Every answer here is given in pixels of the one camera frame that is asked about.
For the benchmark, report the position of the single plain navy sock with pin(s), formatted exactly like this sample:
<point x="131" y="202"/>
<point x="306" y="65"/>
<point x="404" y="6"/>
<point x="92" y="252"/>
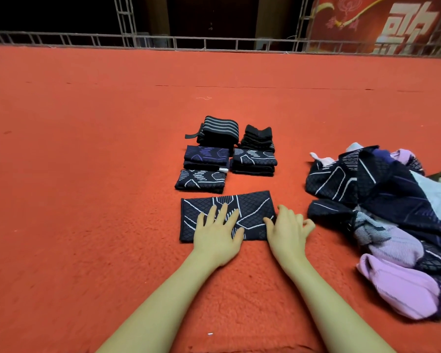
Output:
<point x="252" y="173"/>

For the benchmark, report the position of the single black grey-striped sock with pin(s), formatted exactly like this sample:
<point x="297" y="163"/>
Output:
<point x="254" y="156"/>

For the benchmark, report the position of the person's left forearm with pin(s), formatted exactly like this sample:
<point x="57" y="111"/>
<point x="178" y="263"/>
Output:
<point x="158" y="312"/>

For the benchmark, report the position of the person's right forearm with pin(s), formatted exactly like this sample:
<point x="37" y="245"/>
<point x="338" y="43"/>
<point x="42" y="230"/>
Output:
<point x="338" y="316"/>

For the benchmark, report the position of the person's left hand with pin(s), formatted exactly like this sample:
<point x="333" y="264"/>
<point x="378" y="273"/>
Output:
<point x="217" y="242"/>

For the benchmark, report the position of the single black grey-heeled sock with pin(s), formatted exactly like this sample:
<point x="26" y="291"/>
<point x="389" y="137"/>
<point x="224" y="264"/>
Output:
<point x="253" y="168"/>

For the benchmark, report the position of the grey metal truss tower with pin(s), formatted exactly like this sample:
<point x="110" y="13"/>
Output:
<point x="125" y="22"/>
<point x="303" y="25"/>

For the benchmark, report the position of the person's right hand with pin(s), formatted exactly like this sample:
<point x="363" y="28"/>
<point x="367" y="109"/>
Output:
<point x="288" y="242"/>

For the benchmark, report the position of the heap of dark patterned socks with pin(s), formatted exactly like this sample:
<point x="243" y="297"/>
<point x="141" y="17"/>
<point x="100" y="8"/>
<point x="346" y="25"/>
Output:
<point x="382" y="194"/>

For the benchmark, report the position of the single navy blue-lined sock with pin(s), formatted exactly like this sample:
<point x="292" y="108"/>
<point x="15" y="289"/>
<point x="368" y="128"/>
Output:
<point x="206" y="153"/>

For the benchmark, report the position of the dark brown door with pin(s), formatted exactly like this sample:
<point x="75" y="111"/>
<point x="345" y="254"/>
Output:
<point x="209" y="14"/>

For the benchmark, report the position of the single black white-patterned sock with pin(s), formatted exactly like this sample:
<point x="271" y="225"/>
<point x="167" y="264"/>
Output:
<point x="201" y="180"/>
<point x="195" y="209"/>

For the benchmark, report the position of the grey metal railing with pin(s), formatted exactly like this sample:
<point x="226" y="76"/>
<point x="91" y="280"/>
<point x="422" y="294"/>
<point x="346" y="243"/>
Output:
<point x="59" y="39"/>

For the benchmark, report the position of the red banner with white print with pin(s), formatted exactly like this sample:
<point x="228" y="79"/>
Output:
<point x="353" y="22"/>

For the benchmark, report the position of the single navy white-patterned sock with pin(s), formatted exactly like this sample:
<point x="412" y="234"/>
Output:
<point x="200" y="168"/>

